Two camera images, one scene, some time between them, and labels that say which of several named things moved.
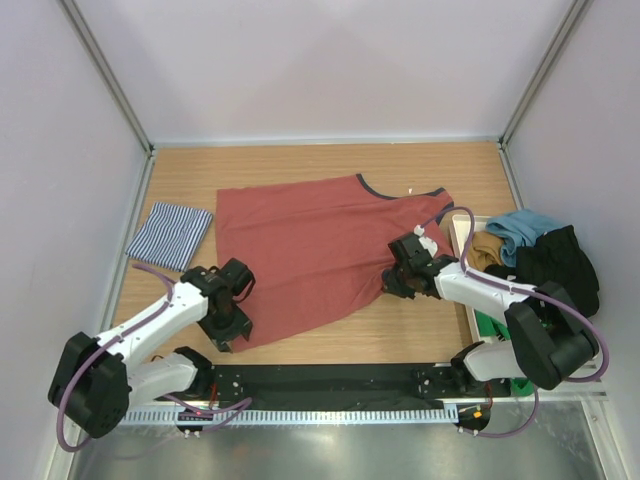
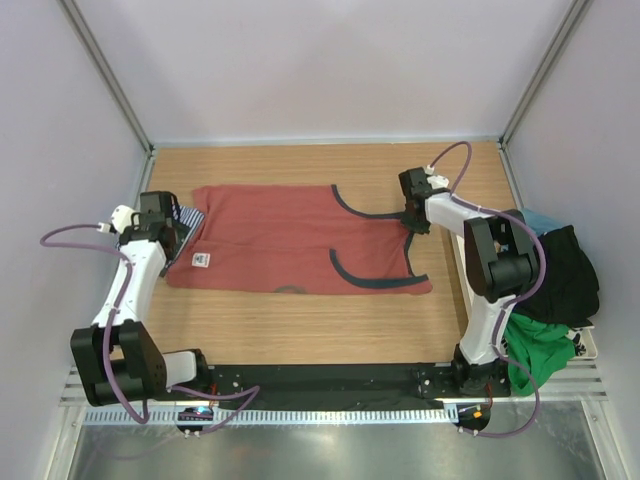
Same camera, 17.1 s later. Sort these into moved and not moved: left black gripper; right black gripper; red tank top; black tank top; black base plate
Moved: right black gripper; left black gripper; red tank top
Not moved: black base plate; black tank top
